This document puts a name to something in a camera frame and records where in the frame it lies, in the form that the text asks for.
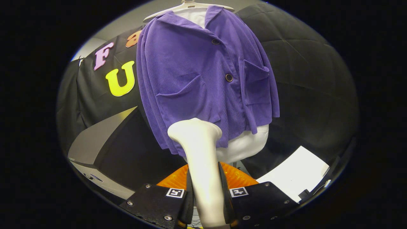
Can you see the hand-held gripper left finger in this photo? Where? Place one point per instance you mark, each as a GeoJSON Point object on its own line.
{"type": "Point", "coordinates": [189, 206]}

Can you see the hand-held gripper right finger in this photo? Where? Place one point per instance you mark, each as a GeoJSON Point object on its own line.
{"type": "Point", "coordinates": [228, 206]}

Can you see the white garment steamer head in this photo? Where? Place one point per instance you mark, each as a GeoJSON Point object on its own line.
{"type": "Point", "coordinates": [203, 165]}

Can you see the white clothes hanger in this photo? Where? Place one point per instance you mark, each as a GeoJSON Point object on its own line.
{"type": "Point", "coordinates": [190, 5]}

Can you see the white ironing form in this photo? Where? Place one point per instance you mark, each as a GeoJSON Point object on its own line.
{"type": "Point", "coordinates": [244, 143]}

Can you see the white paper sheet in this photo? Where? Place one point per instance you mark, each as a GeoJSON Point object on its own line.
{"type": "Point", "coordinates": [292, 175]}

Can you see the grey cabinet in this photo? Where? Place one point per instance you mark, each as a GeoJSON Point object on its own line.
{"type": "Point", "coordinates": [95, 140]}

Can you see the black backdrop cloth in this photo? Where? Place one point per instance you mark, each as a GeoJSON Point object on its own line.
{"type": "Point", "coordinates": [311, 79]}

